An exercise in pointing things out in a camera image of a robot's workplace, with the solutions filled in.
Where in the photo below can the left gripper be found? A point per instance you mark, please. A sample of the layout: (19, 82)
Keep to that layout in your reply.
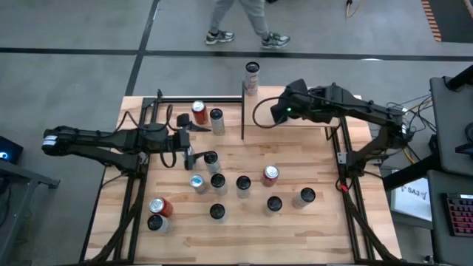
(179, 140)

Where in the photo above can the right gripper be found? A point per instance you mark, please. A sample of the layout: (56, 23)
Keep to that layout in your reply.
(308, 105)

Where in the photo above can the Celsius Arctic Vibe can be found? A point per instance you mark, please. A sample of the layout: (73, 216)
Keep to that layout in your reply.
(213, 163)
(217, 212)

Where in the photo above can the red Coca-Cola can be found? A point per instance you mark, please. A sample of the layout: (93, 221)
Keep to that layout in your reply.
(269, 175)
(199, 111)
(161, 207)

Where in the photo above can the Celsius can with orange print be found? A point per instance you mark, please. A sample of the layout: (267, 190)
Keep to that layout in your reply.
(219, 184)

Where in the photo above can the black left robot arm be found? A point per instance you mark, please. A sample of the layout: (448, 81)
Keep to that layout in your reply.
(96, 138)

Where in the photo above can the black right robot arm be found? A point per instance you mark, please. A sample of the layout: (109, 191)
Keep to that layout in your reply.
(369, 109)

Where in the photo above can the Celsius can with yellow band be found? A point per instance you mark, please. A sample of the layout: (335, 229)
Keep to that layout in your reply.
(217, 123)

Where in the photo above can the person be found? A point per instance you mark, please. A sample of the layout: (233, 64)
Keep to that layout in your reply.
(255, 14)

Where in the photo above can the Celsius Tropical Vibe can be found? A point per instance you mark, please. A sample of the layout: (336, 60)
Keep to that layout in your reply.
(273, 205)

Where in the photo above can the white printed sign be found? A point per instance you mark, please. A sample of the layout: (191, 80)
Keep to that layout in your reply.
(412, 199)

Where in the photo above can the grey metal stand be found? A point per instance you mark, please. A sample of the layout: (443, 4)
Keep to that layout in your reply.
(22, 171)

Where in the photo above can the black box with blue light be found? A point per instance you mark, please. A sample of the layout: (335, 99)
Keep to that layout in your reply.
(11, 147)

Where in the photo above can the black mat with orange stripes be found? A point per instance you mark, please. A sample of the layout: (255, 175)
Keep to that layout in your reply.
(451, 22)

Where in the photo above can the backlit black keyboard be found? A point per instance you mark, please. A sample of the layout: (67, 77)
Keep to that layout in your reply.
(462, 216)

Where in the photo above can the black aluminium table frame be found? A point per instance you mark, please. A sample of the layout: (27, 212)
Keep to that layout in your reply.
(225, 99)

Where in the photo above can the silver metal bracket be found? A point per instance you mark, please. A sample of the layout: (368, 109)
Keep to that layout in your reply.
(341, 158)

